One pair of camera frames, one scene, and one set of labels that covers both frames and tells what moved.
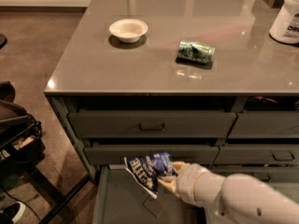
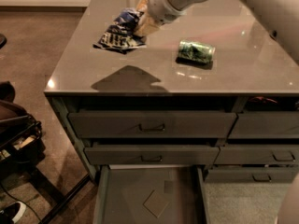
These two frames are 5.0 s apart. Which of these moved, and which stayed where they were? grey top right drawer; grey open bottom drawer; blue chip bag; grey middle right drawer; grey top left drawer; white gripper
Moved: white gripper; blue chip bag
Stayed: grey top left drawer; grey middle right drawer; grey top right drawer; grey open bottom drawer
